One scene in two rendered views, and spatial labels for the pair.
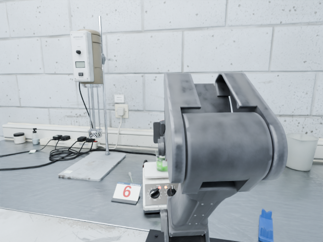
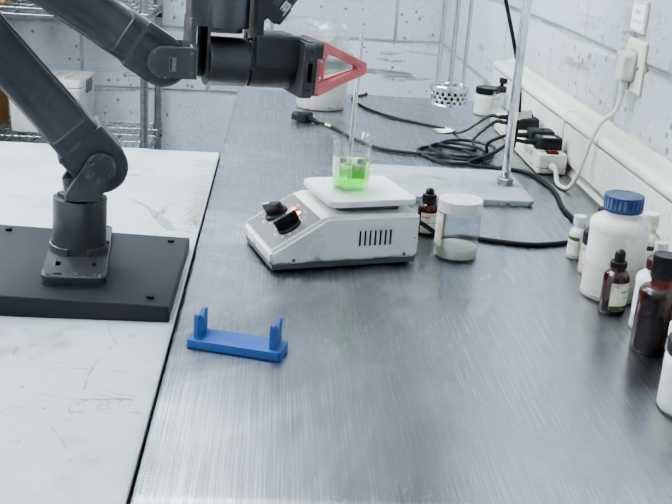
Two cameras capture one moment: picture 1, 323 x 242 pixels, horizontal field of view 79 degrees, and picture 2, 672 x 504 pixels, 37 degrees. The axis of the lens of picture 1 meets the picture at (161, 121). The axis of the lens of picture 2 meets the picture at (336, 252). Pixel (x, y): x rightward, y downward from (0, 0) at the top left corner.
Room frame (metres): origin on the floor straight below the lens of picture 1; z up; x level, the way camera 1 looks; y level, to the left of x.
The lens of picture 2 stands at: (0.31, -1.20, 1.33)
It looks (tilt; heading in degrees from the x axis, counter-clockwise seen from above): 19 degrees down; 74
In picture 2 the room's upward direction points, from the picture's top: 4 degrees clockwise
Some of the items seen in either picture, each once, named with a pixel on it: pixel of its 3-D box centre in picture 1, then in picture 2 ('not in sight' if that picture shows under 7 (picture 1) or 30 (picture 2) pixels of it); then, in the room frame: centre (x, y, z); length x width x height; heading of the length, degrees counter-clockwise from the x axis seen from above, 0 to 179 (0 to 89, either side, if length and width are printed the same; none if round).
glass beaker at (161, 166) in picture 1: (162, 160); (352, 162); (0.66, 0.00, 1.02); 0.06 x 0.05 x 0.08; 46
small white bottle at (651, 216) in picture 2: not in sight; (646, 244); (1.03, -0.12, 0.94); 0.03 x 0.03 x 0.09
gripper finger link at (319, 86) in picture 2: not in sight; (327, 65); (0.62, -0.01, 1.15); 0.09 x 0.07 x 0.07; 6
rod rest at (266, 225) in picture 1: (266, 224); (237, 332); (0.47, -0.29, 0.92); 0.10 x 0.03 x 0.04; 153
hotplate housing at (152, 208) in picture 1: (161, 183); (338, 223); (0.65, 0.00, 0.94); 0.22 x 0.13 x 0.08; 5
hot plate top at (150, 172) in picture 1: (160, 169); (358, 191); (0.68, 0.00, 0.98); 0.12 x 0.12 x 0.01; 5
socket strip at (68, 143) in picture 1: (69, 142); (527, 139); (1.20, 0.59, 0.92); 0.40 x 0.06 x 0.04; 78
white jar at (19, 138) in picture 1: (19, 138); (487, 100); (1.26, 0.95, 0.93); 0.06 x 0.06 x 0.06
